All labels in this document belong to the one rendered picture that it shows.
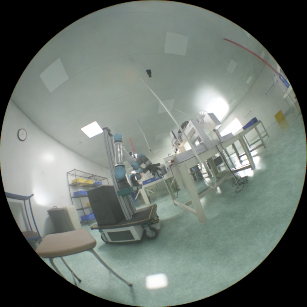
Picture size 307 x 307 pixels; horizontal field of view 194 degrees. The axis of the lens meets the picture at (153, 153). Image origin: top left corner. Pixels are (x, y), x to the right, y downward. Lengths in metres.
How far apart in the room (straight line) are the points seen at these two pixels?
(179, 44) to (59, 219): 4.46
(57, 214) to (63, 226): 0.27
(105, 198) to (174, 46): 3.05
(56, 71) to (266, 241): 3.19
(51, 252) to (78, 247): 0.16
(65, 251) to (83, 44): 2.40
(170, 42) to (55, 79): 2.43
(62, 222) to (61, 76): 2.90
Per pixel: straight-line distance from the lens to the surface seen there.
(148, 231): 1.16
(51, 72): 2.47
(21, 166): 2.80
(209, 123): 1.45
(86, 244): 0.55
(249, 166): 1.98
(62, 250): 0.57
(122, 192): 1.02
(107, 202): 1.21
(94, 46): 2.16
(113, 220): 1.25
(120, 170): 0.92
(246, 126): 3.42
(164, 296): 0.73
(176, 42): 2.54
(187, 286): 0.72
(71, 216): 2.82
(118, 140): 1.07
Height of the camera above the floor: 0.66
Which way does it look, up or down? 18 degrees up
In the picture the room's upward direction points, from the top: 23 degrees counter-clockwise
